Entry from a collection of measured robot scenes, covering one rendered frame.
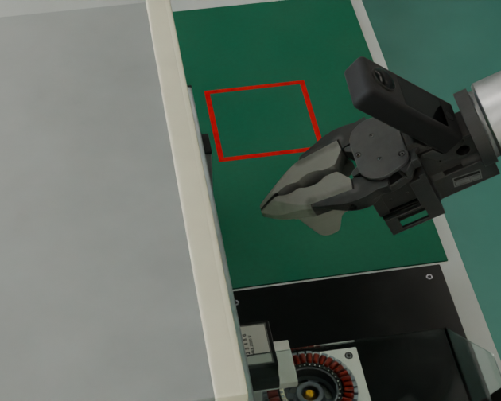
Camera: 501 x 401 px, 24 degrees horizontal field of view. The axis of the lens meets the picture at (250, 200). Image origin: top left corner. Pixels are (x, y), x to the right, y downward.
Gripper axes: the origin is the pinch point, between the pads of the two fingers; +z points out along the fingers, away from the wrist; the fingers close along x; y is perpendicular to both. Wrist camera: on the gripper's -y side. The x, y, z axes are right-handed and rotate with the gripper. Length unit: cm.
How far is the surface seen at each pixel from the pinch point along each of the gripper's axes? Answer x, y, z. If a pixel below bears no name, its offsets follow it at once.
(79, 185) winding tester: -7.9, -18.7, 9.5
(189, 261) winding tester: -16.8, -15.6, 2.9
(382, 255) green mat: 28, 49, -1
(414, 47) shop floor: 159, 137, -12
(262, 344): 3.5, 24.2, 11.2
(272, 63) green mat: 70, 45, 6
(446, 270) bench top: 24, 52, -8
